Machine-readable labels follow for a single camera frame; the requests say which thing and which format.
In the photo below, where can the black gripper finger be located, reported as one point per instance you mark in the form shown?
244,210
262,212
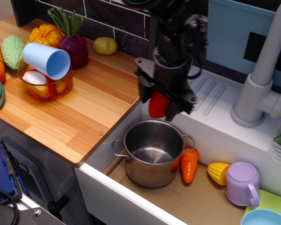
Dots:
172,110
146,88

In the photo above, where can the black metal gripper body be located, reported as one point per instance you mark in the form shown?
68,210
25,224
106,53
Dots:
170,73

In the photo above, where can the red toy strawberry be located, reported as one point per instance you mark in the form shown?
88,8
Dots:
158,105

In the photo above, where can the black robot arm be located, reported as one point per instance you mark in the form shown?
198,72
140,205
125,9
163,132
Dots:
180,25

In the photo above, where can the stainless steel pot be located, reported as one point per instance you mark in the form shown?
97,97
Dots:
151,150

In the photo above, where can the wooden counter top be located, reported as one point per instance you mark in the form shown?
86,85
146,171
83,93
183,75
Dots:
104,93

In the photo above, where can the yellow toy potato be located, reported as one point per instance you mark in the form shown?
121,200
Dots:
105,45

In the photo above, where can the yellow toy corn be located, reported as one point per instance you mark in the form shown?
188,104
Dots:
217,172

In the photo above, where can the purple toy beet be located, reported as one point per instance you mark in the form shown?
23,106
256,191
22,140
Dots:
72,42

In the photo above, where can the grey toy faucet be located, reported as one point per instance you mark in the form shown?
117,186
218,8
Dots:
256,97

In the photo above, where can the white toy sink unit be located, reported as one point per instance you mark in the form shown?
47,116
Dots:
111,197

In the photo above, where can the light blue plastic cup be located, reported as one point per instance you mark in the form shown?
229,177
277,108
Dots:
52,62

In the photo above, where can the purple plastic mug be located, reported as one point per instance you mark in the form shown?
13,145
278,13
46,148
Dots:
243,184

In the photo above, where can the orange transparent bowl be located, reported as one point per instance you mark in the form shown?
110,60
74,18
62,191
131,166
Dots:
54,89

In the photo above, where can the orange toy pumpkin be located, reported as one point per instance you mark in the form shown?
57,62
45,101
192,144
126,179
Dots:
46,34

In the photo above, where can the white toy garlic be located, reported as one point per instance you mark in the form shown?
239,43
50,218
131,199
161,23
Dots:
34,77

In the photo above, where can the white plastic spatula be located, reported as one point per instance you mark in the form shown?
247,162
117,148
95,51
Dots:
276,152

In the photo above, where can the green plastic plate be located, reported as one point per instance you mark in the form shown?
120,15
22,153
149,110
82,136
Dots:
269,201

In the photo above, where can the light blue plastic bowl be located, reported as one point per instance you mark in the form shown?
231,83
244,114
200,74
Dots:
261,217

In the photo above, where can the green toy bitter melon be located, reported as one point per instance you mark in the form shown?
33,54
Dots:
12,51

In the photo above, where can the blue plastic clamp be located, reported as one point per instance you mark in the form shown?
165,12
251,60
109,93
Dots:
10,178

